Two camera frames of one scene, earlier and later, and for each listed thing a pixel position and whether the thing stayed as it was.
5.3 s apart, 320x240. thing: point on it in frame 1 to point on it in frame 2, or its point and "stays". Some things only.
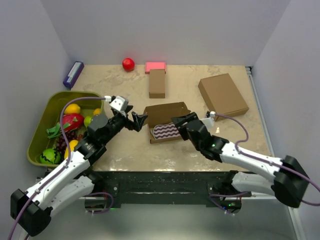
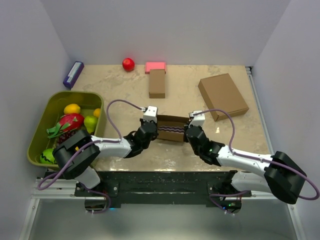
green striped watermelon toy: [50, 156] stays
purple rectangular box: [73, 74] stays
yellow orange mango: [72, 108] stays
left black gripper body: [118, 122] to [142, 121]
